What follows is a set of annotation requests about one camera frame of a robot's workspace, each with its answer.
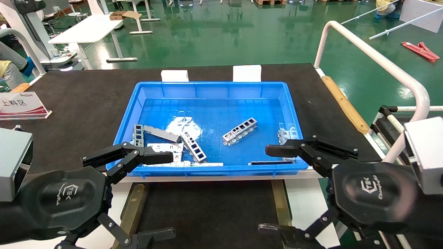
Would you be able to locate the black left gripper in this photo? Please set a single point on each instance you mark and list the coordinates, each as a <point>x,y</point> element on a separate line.
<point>62,200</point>

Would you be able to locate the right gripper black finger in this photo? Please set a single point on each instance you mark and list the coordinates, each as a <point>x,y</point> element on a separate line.
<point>280,150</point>

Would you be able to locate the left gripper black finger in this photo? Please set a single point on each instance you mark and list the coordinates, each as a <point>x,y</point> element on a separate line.
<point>155,157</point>

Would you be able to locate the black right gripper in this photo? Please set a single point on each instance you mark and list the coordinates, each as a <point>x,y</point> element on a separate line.
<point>373,193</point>

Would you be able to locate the grey metal ladder bracket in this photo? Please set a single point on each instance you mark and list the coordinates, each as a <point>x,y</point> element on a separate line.
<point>238,135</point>
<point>139,132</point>
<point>187,138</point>

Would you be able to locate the flat perforated metal part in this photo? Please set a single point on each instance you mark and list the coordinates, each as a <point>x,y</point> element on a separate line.
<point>173,147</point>

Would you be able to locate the grey solid metal bar part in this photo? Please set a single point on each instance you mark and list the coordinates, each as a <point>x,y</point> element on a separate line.
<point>161,134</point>

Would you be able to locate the long flat metal strip part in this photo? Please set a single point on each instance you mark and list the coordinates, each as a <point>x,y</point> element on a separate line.
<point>207,164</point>

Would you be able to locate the black container tray brass rims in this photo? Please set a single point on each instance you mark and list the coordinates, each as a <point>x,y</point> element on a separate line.
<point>207,214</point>

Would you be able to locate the dark thin metal strip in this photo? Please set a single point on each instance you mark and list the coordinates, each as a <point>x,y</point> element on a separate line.
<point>270,162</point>

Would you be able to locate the blue plastic bin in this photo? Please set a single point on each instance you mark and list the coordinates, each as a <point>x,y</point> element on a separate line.
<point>214,103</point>

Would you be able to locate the long tan wooden bar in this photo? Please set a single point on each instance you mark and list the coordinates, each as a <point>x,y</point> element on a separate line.
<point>346,105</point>

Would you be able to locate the white foam block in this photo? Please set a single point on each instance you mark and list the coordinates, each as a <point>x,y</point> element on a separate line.
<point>247,73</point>
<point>174,76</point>

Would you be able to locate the white table legs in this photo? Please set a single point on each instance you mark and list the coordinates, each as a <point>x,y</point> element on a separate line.
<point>137,19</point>

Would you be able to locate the acrylic sign with red print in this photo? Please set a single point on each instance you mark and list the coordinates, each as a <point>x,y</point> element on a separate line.
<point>20,105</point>

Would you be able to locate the white table with T-legs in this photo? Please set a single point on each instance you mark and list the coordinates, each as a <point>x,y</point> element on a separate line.
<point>86,29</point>

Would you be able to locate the open cardboard box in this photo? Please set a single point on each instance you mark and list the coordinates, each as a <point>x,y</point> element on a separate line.
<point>119,15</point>

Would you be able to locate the wooden pallet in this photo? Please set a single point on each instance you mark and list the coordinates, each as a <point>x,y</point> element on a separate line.
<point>270,2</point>

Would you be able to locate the white horizontal tube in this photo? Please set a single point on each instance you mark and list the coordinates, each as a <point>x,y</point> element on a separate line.
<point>425,108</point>

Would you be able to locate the orange wooden bar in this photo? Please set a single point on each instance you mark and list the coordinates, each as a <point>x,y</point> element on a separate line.
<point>20,88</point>

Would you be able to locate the long white floor bar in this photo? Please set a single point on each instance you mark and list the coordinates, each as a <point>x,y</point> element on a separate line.
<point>370,12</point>
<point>405,24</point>

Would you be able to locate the round stool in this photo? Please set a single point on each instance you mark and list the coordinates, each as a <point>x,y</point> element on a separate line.
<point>78,7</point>

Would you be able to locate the person with blue glove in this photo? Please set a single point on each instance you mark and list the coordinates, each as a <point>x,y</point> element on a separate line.
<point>10,69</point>

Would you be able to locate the white curved tube railing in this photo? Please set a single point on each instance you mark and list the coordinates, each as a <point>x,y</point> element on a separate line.
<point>27,45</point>

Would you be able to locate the red object on floor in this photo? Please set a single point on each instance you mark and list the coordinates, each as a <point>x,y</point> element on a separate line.
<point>420,50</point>

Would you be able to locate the crouching person blue shoe covers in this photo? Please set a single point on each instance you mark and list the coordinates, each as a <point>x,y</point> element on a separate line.
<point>387,8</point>

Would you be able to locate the white robot with black head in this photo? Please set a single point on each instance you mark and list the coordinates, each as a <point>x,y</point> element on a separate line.
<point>20,20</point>

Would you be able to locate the white board panel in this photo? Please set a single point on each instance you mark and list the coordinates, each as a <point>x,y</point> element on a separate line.
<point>422,14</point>

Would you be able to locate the small folded metal bracket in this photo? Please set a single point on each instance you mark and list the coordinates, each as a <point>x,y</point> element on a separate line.
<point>287,135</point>

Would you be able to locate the black cart frame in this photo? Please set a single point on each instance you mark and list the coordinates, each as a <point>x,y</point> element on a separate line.
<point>380,124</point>

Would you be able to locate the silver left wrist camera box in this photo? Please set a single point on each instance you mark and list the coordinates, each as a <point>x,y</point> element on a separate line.
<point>14,162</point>

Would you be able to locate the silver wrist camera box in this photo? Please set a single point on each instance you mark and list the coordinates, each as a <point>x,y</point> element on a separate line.
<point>14,162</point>
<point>425,155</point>

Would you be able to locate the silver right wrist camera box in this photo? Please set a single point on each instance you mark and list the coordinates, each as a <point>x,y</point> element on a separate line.
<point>425,155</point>

